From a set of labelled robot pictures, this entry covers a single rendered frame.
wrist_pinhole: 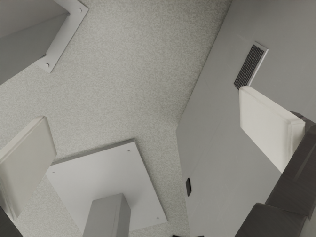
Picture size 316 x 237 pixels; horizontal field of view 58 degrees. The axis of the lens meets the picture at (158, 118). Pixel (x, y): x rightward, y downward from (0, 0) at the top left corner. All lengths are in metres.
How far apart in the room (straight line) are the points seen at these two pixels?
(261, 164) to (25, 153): 0.43
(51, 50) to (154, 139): 0.56
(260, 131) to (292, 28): 0.45
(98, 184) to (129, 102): 0.43
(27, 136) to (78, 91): 1.06
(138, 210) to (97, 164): 0.33
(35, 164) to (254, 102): 0.13
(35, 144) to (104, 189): 1.24
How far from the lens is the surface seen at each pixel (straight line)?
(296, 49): 0.57
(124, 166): 1.33
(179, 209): 1.54
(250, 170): 0.56
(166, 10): 1.12
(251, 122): 0.18
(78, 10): 1.13
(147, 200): 1.45
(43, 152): 0.19
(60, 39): 1.17
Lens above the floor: 1.11
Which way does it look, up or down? 64 degrees down
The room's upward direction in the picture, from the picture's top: 178 degrees clockwise
